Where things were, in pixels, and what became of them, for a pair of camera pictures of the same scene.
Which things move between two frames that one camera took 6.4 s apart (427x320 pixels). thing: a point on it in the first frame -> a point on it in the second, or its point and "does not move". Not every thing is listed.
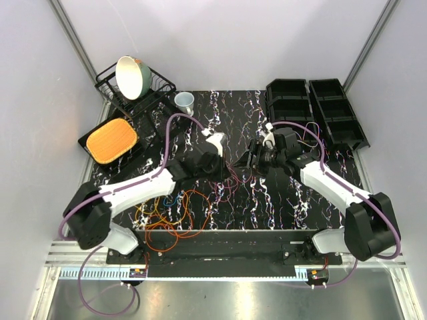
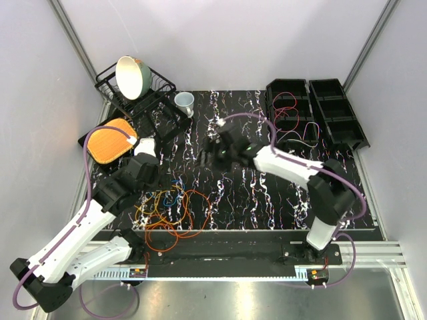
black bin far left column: [287, 89] does not move
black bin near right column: [347, 131] does not move
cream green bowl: [134, 77] does not move
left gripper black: [223, 173] -> [160, 182]
